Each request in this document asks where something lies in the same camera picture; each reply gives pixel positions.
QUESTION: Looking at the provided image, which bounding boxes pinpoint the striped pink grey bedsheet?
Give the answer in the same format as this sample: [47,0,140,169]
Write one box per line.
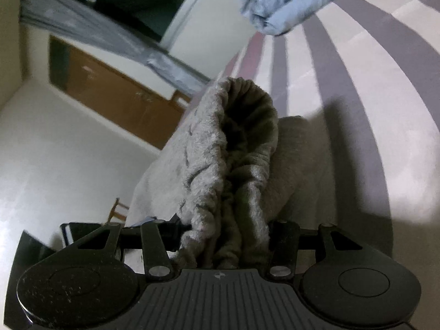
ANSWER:
[171,0,439,264]

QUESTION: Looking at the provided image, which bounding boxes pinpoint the wooden stool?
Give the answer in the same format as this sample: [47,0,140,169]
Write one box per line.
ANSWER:
[108,198,129,224]

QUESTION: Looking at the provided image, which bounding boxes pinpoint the grey sweatpants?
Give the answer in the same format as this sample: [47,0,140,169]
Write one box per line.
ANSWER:
[126,78,336,269]

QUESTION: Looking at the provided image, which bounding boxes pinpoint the brown wooden door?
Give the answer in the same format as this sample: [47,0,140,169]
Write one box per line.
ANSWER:
[48,36,185,150]

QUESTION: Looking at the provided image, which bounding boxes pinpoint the grey curtain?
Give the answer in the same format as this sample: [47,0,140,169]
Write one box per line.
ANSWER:
[20,0,210,95]

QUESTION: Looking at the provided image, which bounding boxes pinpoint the wooden chair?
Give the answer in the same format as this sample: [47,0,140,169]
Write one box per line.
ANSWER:
[170,89,192,109]

